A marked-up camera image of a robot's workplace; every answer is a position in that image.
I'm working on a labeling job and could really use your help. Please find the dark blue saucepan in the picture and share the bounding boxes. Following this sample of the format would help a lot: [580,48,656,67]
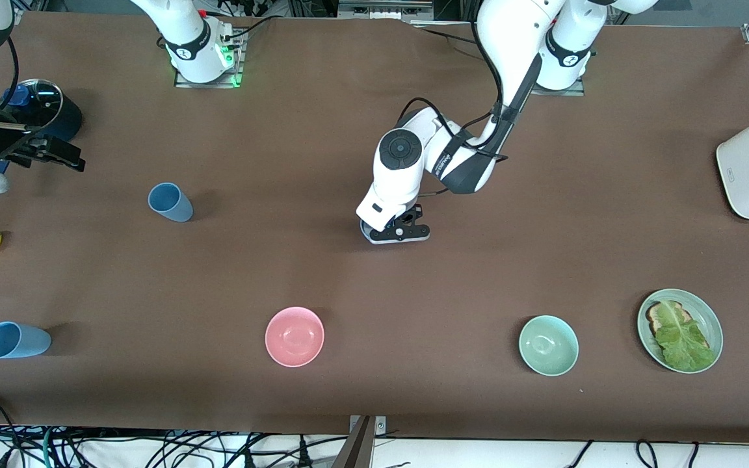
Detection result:
[0,79,83,176]

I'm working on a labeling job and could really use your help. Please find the pink bowl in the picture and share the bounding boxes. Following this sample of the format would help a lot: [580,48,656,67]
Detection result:
[265,306,325,368]

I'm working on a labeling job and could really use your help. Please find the grey power strip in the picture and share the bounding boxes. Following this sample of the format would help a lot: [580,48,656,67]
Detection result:
[339,0,434,20]

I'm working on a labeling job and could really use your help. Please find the mint green bowl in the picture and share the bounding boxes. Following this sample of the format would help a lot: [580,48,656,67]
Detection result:
[519,315,579,377]

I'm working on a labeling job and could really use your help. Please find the toasted bread slice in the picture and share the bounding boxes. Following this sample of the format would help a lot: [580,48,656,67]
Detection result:
[646,301,713,355]

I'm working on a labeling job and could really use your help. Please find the green lettuce leaf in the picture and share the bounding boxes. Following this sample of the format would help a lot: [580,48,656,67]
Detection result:
[654,300,716,371]

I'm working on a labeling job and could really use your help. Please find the mint green plate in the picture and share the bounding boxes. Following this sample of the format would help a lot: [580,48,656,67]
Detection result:
[637,289,724,374]

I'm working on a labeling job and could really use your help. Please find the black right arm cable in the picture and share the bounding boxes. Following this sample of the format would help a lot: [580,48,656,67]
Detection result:
[4,36,21,98]

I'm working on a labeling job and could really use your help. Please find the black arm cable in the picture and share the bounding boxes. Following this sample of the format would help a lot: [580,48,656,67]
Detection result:
[401,19,512,196]
[4,36,21,98]

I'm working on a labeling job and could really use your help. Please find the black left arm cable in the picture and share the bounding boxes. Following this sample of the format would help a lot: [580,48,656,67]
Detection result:
[401,19,512,196]

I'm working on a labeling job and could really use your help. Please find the metal camera stand bracket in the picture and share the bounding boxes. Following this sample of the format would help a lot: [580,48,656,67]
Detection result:
[332,415,387,468]

